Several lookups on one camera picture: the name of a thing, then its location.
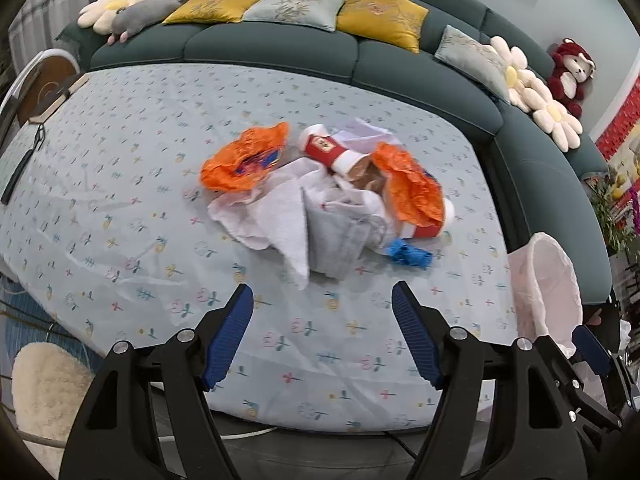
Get white tissue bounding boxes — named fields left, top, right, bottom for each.
left=208, top=157, right=396, bottom=289

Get flower cushion beside cushions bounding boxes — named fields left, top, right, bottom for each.
left=487, top=36, right=532, bottom=114

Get white fluffy rug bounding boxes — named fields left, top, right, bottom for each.
left=11, top=342, right=93, bottom=478

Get left yellow embroidered cushion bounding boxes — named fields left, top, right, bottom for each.
left=163, top=0, right=259, bottom=25

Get potted orchid plants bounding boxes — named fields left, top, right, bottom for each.
left=589, top=166, right=639, bottom=258

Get red white paper cup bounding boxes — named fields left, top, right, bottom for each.
left=297, top=124, right=367, bottom=181
left=399, top=198, right=456, bottom=240

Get round wooden white chair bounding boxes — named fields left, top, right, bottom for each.
left=1, top=49, right=82, bottom=139

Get grey cloth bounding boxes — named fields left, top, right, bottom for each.
left=303, top=192, right=390, bottom=280

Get blue wrapper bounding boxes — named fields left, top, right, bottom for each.
left=385, top=238, right=433, bottom=270

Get white cable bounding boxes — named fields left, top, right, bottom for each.
left=159, top=424, right=279, bottom=443

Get grey-green embroidered cushion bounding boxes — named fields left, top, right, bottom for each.
left=242, top=0, right=345, bottom=32
left=434, top=25, right=509, bottom=103

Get flower cushion near bear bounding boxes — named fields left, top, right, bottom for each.
left=521, top=76, right=584, bottom=153

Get teal sectional sofa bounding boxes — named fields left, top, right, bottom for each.
left=60, top=0, right=612, bottom=306

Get floral light blue tablecloth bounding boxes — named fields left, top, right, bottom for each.
left=1, top=64, right=518, bottom=432

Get grey mouse plush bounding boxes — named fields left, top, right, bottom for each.
left=107, top=0, right=186, bottom=46

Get trash bin with white liner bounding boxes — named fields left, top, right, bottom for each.
left=509, top=232, right=582, bottom=359

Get red white teddy bear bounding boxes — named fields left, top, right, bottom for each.
left=547, top=38, right=597, bottom=119

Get right grey-green embroidered cushion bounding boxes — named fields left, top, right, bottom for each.
left=434, top=25, right=509, bottom=103

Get left white flower cushion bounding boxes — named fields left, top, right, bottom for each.
left=77, top=0, right=145, bottom=36

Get orange wrapper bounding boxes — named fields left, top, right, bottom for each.
left=371, top=143, right=444, bottom=226
left=200, top=122, right=290, bottom=193

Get right yellow embroidered cushion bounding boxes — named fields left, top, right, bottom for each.
left=336, top=0, right=428, bottom=54

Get red gold wall decoration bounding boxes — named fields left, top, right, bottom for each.
left=596, top=79, right=640, bottom=183

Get yellow embroidered cushion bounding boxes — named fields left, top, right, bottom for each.
left=336, top=0, right=428, bottom=54
left=163, top=0, right=259, bottom=25

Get left grey-green embroidered cushion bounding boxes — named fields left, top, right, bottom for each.
left=242, top=0, right=345, bottom=32

